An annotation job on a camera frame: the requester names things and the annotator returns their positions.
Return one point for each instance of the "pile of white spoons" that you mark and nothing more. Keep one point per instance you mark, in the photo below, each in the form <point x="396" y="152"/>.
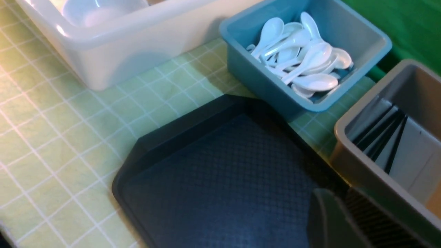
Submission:
<point x="296" y="54"/>

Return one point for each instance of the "large white plastic tub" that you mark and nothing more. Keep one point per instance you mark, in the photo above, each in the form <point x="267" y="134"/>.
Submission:
<point x="106" y="42"/>

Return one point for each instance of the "black plastic tray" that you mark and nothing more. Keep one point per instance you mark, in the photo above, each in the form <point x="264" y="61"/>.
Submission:
<point x="229" y="174"/>

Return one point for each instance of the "brown plastic bin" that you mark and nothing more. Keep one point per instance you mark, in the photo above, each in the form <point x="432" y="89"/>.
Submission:
<point x="414" y="179"/>

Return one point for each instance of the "black chopstick pair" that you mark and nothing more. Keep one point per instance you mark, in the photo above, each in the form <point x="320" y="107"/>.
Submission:
<point x="378" y="132"/>

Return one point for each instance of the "crossed black chopsticks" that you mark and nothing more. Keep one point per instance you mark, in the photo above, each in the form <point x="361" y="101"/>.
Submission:
<point x="396" y="144"/>

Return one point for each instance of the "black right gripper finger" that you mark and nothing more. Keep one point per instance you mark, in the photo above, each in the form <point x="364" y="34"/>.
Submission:
<point x="365" y="220"/>

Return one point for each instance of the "green backdrop cloth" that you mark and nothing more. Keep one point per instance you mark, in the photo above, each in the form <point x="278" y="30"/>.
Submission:
<point x="413" y="27"/>

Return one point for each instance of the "green checked tablecloth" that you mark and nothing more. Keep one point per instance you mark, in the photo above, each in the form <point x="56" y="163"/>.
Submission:
<point x="62" y="144"/>

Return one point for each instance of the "teal plastic bin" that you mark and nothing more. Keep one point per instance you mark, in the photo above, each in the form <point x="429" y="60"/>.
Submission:
<point x="338" y="24"/>

